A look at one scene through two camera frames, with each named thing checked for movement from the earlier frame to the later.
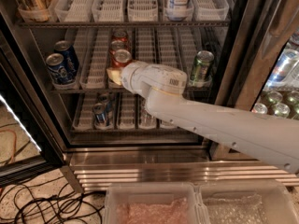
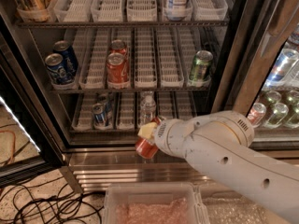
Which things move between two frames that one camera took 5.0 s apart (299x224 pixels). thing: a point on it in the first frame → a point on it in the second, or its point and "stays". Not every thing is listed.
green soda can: x=201 y=68 stays
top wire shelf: x=123 y=23 stays
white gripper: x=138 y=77 → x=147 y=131
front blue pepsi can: x=57 y=68 stays
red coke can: x=120 y=58 → x=145 y=147
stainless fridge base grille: x=95 y=169 stays
